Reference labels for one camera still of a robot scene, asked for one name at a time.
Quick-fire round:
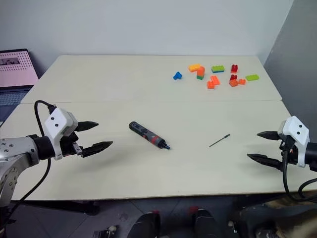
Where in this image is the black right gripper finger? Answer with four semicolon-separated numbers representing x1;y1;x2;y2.
257;130;281;142
246;153;284;172

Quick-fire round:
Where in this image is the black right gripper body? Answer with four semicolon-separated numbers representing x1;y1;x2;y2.
279;136;298;166

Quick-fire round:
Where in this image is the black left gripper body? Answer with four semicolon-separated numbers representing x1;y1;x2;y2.
60;131;84;157

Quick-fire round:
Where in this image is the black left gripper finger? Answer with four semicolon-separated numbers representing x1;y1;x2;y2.
81;141;114;159
74;120;100;133

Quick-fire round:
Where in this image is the thin metal screwdriver bit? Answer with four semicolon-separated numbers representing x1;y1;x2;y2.
209;133;231;148

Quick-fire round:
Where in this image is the grey electric screwdriver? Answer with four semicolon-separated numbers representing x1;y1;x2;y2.
128;121;171;151

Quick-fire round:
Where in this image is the large dark rounded shape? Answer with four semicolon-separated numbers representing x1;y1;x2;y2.
231;202;317;238

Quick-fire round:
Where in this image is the orange stepped toy brick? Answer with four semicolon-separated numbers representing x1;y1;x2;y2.
206;75;221;90

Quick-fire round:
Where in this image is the dark rounded shape red tab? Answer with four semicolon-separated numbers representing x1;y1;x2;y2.
189;206;224;238

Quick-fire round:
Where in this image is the open laptop pink screen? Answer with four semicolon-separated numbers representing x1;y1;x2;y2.
0;48;40;127

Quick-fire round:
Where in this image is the orange green brick tower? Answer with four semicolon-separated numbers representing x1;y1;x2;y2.
196;65;206;81

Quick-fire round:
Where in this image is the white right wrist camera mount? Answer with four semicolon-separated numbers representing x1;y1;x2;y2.
277;116;311;168

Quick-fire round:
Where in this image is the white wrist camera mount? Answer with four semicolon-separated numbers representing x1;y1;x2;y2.
277;116;311;168
44;107;79;161

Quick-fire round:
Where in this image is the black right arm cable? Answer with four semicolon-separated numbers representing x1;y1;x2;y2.
282;141;317;202

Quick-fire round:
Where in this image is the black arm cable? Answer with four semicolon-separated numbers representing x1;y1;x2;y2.
9;100;57;207
282;141;317;202

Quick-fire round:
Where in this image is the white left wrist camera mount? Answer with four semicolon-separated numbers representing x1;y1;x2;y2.
44;107;79;161

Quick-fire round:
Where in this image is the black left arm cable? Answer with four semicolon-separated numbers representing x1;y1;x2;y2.
9;100;57;207

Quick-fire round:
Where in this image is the black table frame bar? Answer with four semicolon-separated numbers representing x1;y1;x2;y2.
13;199;101;216

